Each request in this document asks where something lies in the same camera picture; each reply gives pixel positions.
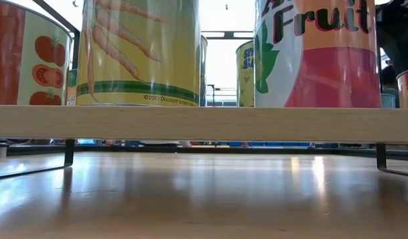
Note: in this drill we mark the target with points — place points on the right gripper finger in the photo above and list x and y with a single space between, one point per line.
399 49

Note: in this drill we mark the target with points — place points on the fruit label can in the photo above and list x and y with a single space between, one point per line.
323 73

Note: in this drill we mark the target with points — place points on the spaghetti sauce label can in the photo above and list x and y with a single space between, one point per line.
246 83

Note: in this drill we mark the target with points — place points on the peas label can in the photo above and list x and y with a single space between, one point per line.
203 73

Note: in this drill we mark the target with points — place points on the carrots label can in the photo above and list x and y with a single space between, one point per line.
140 66

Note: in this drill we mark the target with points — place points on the short peaches label can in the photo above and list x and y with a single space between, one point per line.
71 86

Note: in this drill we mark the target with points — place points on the tomato label can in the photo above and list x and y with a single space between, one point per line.
41 66

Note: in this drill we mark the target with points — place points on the grey ribbed container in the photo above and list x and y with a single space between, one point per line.
388 101

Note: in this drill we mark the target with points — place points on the blue low barrier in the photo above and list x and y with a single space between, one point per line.
273 144

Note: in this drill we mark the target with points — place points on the thin black post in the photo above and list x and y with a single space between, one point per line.
213 96

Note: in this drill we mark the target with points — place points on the black aluminium table frame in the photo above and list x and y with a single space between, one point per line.
190 149

